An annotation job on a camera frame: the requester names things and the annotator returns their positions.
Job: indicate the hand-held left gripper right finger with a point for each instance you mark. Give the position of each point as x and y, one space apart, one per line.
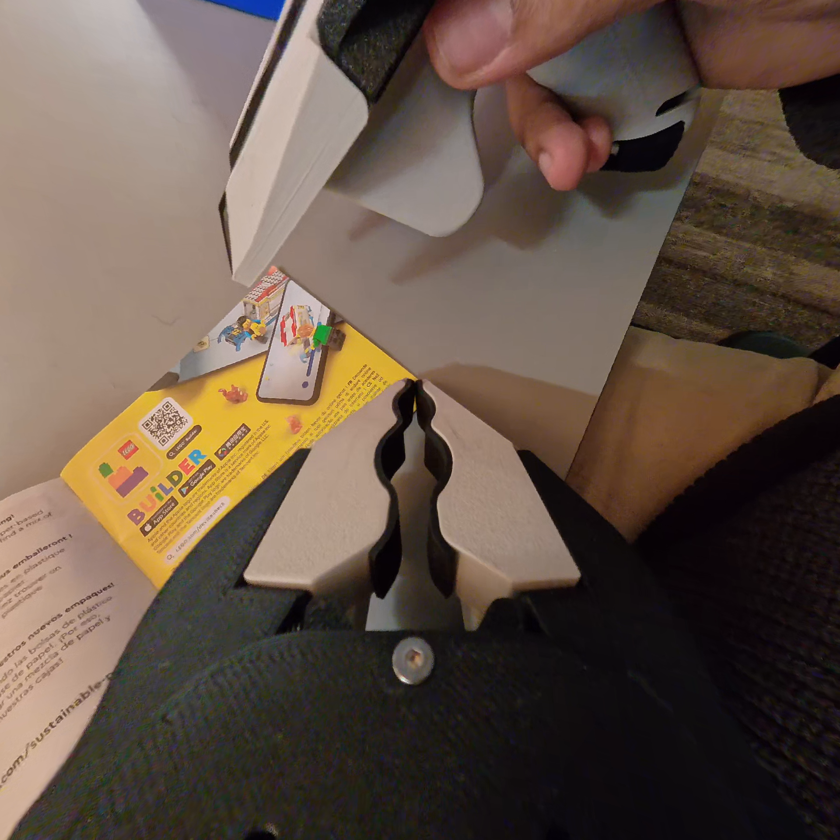
505 525

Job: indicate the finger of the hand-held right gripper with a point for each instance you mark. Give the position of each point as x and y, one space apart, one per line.
289 144

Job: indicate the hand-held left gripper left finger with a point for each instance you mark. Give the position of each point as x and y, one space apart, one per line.
321 518

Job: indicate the instruction booklet with yellow back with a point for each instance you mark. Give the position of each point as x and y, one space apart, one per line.
197 446

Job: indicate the person's right hand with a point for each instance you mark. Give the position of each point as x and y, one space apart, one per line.
512 33

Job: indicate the blue plastic bin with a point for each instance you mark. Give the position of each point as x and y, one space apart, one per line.
243 2

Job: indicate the person's beige pants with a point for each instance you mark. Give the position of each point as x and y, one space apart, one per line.
682 420

